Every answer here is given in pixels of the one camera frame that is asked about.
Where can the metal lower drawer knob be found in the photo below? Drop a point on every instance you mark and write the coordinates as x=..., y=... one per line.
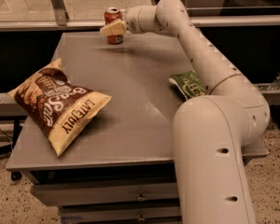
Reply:
x=141, y=218

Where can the brown Late July chip bag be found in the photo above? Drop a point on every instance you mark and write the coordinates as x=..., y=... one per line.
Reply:
x=61, y=110

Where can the horizontal metal window rail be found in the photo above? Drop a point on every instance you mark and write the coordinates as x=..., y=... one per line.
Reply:
x=220, y=21

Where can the grey drawer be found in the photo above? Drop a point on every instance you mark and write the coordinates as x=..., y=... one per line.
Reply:
x=155, y=212
x=94, y=193

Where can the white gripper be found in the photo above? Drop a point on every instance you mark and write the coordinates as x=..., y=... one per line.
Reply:
x=132, y=20

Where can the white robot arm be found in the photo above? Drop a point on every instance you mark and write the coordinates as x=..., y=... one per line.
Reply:
x=209, y=131

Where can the grey lower drawer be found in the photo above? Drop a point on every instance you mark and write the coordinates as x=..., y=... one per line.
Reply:
x=155, y=212

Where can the orange soda can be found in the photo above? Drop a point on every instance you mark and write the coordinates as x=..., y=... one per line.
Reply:
x=113, y=30

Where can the metal upper drawer knob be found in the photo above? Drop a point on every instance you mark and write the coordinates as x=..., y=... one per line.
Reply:
x=141, y=197

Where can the metal drawer knob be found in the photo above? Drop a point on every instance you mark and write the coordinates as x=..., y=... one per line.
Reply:
x=141, y=197
x=141, y=218

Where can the green jalapeno chip bag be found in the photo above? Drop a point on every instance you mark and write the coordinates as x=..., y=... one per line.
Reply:
x=188, y=84

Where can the grey upper drawer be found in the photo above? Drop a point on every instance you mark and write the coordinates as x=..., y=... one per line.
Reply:
x=94, y=193

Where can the left metal railing post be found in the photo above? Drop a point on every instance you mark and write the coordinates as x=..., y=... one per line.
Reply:
x=61, y=15

